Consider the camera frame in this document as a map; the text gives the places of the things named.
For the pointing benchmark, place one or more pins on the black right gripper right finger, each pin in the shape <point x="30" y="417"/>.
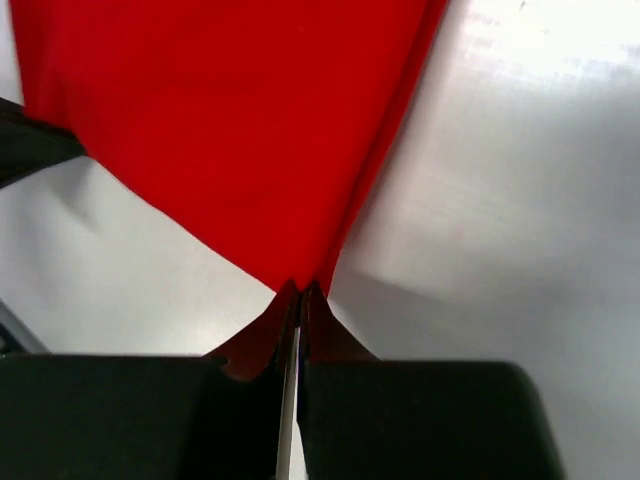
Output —
<point x="361" y="417"/>

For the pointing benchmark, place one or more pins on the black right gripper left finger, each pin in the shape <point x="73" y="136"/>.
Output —
<point x="222" y="415"/>

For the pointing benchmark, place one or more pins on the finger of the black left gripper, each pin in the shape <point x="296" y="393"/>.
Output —
<point x="28" y="146"/>

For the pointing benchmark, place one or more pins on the red t-shirt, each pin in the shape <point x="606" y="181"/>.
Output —
<point x="258" y="126"/>

